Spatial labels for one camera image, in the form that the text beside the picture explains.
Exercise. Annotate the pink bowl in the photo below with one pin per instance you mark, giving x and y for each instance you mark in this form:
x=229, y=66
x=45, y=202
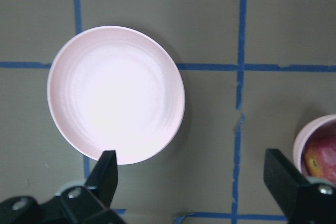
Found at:
x=317, y=129

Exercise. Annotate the pink round plate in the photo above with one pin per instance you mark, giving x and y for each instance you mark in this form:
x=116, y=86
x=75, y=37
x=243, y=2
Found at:
x=115, y=88

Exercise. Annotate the red apple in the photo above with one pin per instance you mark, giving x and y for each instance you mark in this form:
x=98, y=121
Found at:
x=319, y=158

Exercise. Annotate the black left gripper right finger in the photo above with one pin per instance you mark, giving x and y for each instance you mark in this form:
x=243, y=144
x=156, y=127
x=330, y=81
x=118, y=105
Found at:
x=301, y=199

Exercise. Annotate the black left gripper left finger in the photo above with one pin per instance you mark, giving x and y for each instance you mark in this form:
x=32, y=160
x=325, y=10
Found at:
x=91, y=201

